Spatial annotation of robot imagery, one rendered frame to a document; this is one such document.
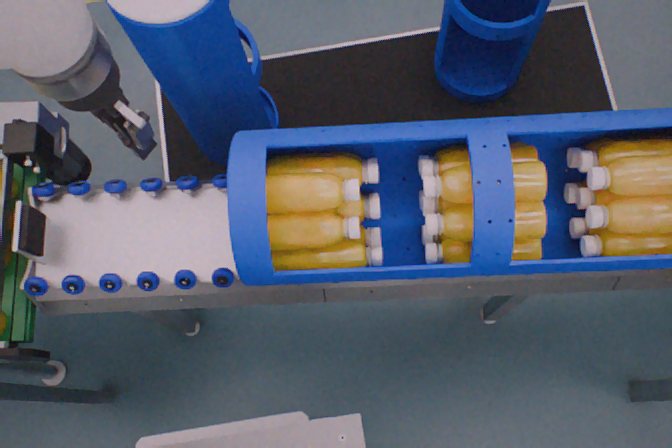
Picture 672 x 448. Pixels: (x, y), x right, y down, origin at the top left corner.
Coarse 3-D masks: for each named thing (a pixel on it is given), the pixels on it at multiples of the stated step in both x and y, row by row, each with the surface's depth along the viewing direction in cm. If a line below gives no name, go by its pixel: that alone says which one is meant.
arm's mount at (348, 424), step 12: (324, 420) 122; (336, 420) 122; (348, 420) 122; (360, 420) 128; (240, 432) 122; (252, 432) 122; (264, 432) 122; (276, 432) 122; (288, 432) 122; (300, 432) 122; (312, 432) 122; (324, 432) 121; (336, 432) 121; (348, 432) 121; (360, 432) 121; (180, 444) 122; (192, 444) 122; (204, 444) 122; (216, 444) 122; (228, 444) 122; (240, 444) 122; (252, 444) 122; (264, 444) 121; (276, 444) 121; (288, 444) 121; (300, 444) 121; (312, 444) 121; (324, 444) 121; (336, 444) 121; (348, 444) 121; (360, 444) 121
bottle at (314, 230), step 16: (272, 224) 124; (288, 224) 124; (304, 224) 124; (320, 224) 123; (336, 224) 124; (272, 240) 124; (288, 240) 124; (304, 240) 124; (320, 240) 124; (336, 240) 125
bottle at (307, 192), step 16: (272, 176) 123; (288, 176) 122; (304, 176) 122; (320, 176) 122; (336, 176) 123; (272, 192) 121; (288, 192) 121; (304, 192) 121; (320, 192) 121; (336, 192) 121; (272, 208) 122; (288, 208) 122; (304, 208) 122; (320, 208) 122
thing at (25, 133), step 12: (24, 120) 149; (12, 132) 147; (24, 132) 147; (36, 132) 147; (48, 132) 153; (12, 144) 146; (24, 144) 146; (36, 144) 147; (48, 144) 152; (12, 156) 147; (24, 156) 147; (36, 156) 148; (48, 156) 152; (36, 168) 151
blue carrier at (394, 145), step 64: (320, 128) 125; (384, 128) 123; (448, 128) 121; (512, 128) 120; (576, 128) 119; (640, 128) 134; (256, 192) 116; (384, 192) 143; (512, 192) 115; (256, 256) 119; (384, 256) 138; (576, 256) 135; (640, 256) 121
